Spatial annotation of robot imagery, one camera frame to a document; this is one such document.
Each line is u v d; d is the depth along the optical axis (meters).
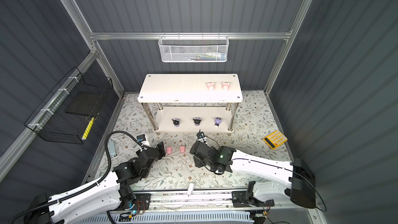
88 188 0.48
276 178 0.42
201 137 0.67
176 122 0.91
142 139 0.68
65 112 0.72
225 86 0.73
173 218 0.77
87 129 0.68
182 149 0.90
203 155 0.55
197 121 0.91
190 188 0.75
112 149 0.88
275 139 0.94
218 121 0.94
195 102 1.15
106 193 0.51
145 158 0.58
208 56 0.91
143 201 0.72
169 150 0.89
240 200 0.73
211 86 0.73
